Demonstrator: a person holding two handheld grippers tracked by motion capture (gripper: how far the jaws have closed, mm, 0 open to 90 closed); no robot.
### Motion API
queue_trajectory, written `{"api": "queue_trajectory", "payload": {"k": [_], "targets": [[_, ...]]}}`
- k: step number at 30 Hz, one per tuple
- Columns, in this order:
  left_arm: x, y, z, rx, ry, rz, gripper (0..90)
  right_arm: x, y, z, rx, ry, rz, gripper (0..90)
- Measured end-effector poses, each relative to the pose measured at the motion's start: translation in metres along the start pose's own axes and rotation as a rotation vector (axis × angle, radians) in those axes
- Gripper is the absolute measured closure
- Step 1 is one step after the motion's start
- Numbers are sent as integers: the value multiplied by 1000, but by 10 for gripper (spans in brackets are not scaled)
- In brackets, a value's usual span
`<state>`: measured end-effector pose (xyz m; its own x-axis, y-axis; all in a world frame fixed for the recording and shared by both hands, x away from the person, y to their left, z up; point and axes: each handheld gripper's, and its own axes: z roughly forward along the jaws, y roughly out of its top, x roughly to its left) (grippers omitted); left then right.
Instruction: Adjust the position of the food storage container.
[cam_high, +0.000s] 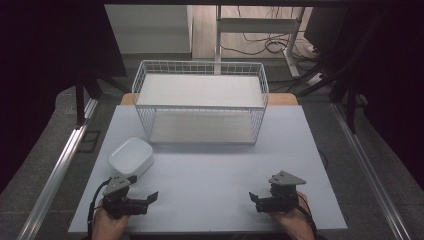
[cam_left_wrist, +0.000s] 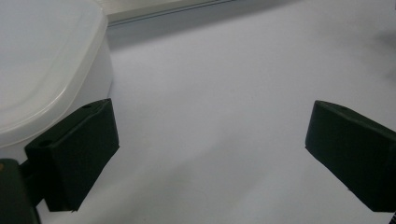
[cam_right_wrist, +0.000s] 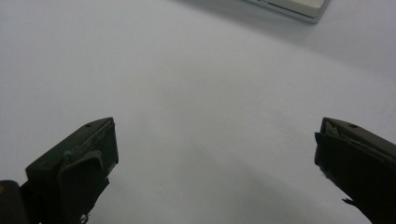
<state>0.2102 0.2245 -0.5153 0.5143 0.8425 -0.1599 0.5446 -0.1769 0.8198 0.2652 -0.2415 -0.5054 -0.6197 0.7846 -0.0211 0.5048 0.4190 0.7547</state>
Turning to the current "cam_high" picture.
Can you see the black stand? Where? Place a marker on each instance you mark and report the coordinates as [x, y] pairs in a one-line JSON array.
[[80, 103]]

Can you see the wooden table board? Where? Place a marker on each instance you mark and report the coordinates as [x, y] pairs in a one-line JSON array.
[[283, 99]]

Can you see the person's right hand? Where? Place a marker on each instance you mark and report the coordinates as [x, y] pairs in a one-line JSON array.
[[296, 223]]

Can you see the person's left hand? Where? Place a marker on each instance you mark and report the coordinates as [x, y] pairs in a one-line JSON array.
[[106, 228]]

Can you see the aluminium rail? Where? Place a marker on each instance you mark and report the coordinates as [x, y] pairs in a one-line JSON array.
[[370, 166], [56, 173]]

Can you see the white square bowl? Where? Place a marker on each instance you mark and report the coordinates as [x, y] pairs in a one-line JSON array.
[[130, 156]]

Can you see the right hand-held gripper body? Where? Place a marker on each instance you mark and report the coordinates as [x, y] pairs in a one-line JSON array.
[[281, 200]]

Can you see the white metal desk frame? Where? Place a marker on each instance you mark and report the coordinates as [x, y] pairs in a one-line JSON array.
[[256, 25]]

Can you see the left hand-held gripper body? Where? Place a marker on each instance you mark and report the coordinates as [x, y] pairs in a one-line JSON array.
[[116, 200]]

